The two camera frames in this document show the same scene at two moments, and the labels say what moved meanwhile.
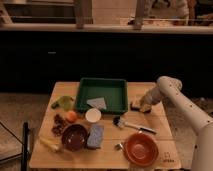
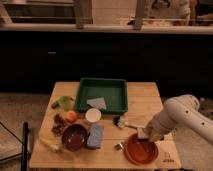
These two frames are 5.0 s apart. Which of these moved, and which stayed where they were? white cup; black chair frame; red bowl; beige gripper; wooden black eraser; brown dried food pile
Moved: beige gripper; wooden black eraser
Stayed: black chair frame; white cup; red bowl; brown dried food pile
